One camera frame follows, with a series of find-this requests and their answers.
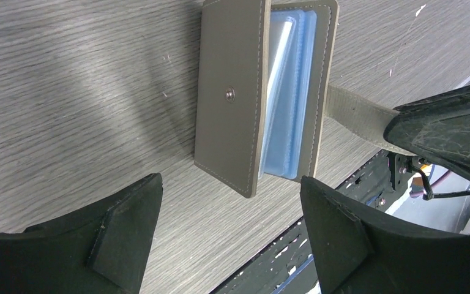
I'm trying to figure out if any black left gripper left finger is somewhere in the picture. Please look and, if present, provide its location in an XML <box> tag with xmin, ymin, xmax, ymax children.
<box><xmin>0</xmin><ymin>173</ymin><xmax>163</xmax><ymax>293</ymax></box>

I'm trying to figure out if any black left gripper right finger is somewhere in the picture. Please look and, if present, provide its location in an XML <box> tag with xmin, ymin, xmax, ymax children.
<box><xmin>300</xmin><ymin>176</ymin><xmax>470</xmax><ymax>293</ymax></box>

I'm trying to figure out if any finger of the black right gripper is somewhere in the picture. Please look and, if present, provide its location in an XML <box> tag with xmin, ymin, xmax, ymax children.
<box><xmin>383</xmin><ymin>85</ymin><xmax>470</xmax><ymax>181</ymax></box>

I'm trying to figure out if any taupe leather card holder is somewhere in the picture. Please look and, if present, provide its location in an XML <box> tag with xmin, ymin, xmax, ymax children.
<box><xmin>195</xmin><ymin>1</ymin><xmax>408</xmax><ymax>198</ymax></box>

